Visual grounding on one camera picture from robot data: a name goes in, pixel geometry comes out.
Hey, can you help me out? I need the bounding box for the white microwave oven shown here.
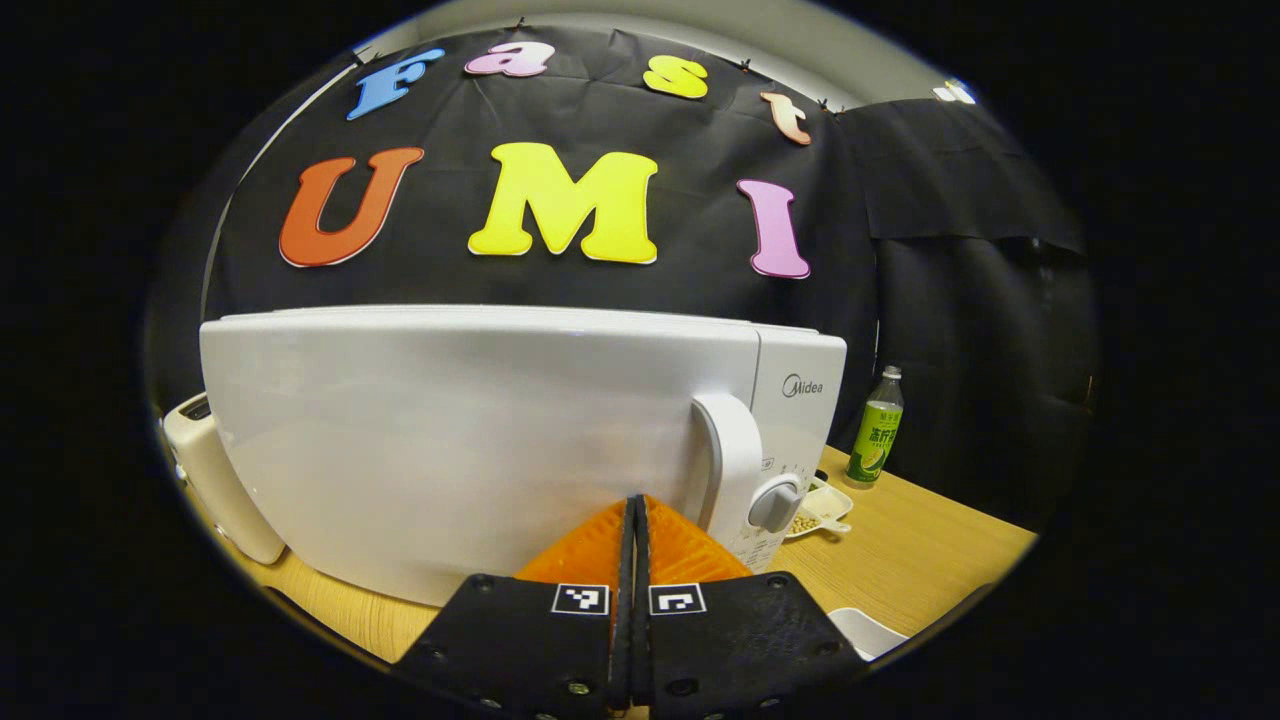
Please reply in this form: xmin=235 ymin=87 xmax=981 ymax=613
xmin=199 ymin=304 xmax=850 ymax=610

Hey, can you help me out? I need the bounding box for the white divided grain dish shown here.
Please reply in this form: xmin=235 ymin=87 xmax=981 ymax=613
xmin=783 ymin=476 xmax=856 ymax=542

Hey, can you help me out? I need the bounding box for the small white rectangular dish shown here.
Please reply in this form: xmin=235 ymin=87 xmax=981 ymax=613
xmin=827 ymin=606 xmax=910 ymax=663

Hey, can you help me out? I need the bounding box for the green drink bottle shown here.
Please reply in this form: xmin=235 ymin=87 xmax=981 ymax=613
xmin=844 ymin=365 xmax=906 ymax=491

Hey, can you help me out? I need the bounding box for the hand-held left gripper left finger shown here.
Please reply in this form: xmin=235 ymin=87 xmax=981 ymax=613
xmin=394 ymin=494 xmax=636 ymax=720

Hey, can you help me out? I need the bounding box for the black backdrop cloth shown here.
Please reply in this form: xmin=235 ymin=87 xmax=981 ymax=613
xmin=150 ymin=25 xmax=1101 ymax=531

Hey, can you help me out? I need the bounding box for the white toaster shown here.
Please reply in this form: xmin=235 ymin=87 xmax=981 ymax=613
xmin=161 ymin=392 xmax=288 ymax=567

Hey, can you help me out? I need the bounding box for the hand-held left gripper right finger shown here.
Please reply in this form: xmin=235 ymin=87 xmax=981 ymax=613
xmin=634 ymin=494 xmax=871 ymax=720

